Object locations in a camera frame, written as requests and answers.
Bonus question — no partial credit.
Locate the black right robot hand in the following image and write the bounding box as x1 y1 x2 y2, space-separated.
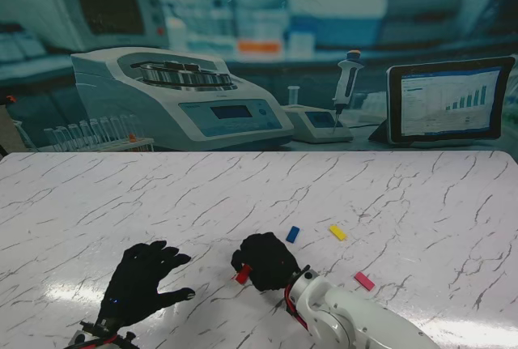
230 232 303 292

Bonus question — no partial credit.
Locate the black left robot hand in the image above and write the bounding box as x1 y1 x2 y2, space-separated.
98 240 196 326

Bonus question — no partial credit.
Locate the red domino block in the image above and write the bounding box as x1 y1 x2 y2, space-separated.
235 263 253 286

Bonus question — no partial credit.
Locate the pink domino block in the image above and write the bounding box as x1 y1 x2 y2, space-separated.
354 270 376 291

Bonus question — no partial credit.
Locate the printed laboratory backdrop banner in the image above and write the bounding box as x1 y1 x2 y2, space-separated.
0 0 518 154

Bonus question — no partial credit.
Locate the red left wrist cable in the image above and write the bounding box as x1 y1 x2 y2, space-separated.
74 334 122 349

